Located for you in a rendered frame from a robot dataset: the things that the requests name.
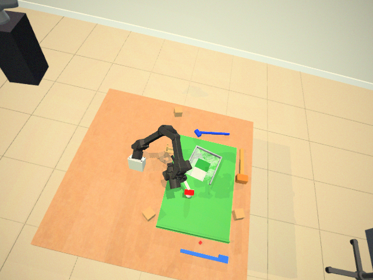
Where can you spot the red putter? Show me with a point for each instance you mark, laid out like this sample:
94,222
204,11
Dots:
187,191

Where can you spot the tan cube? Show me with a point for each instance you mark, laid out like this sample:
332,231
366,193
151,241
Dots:
148,213
178,111
238,214

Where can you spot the green putting mat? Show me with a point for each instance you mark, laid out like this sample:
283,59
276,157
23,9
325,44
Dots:
208,212

